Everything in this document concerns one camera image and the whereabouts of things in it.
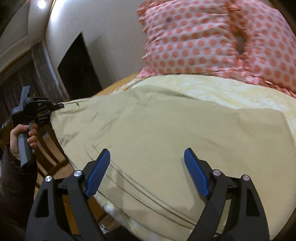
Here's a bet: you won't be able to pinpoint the beige khaki pants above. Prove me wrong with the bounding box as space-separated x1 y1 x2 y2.
51 86 295 240

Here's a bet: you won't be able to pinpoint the dark sleeved left forearm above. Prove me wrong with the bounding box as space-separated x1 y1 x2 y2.
1 145 37 240

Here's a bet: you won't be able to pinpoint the person's left hand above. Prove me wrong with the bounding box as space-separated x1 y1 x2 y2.
10 123 38 160

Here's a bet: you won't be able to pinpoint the dark window curtain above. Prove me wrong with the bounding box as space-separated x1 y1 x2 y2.
1 39 70 149

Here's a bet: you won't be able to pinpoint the black television screen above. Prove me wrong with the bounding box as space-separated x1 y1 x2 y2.
58 33 102 100

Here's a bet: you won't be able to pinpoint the ceiling spot light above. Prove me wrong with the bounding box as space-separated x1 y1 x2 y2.
38 0 47 9

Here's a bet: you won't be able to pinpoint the cream patterned bed sheet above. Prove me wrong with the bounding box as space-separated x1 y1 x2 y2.
101 74 295 240

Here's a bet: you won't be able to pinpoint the left pink polka-dot pillow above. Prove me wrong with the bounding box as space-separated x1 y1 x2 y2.
137 1 244 78

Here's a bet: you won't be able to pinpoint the pink polka-dot pillow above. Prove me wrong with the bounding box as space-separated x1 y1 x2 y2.
137 1 244 78
228 1 295 97

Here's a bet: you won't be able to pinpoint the right pink polka-dot pillow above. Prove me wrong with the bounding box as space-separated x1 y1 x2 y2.
228 1 295 97

